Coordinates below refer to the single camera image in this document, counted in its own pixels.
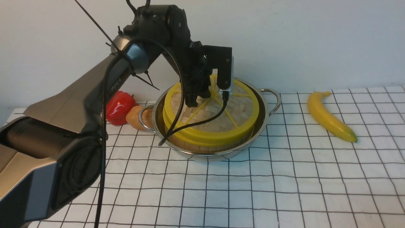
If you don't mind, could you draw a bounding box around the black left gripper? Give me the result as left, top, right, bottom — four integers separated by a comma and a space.
177, 41, 211, 108

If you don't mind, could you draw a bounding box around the black camera cable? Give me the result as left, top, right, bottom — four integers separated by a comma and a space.
94, 37, 229, 228

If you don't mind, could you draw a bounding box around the stainless steel pot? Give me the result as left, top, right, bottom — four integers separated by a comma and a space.
138, 78, 281, 162

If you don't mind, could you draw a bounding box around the woven steamer lid yellow rim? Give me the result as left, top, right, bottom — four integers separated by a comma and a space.
163, 75, 260, 147

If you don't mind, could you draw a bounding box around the brown potato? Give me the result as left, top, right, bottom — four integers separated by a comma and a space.
126, 105, 154, 131

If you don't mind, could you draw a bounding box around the yellow banana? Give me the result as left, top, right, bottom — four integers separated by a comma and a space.
307, 91, 358, 143

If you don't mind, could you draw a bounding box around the bamboo steamer with yellow rim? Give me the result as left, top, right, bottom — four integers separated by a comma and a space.
163, 104, 260, 153

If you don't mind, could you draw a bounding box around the white checkered tablecloth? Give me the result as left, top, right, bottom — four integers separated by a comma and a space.
6, 85, 405, 228

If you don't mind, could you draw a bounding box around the red bell pepper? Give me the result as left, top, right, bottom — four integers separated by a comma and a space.
106, 91, 139, 126

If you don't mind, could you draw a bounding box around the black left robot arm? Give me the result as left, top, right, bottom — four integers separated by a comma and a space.
1, 1, 212, 228

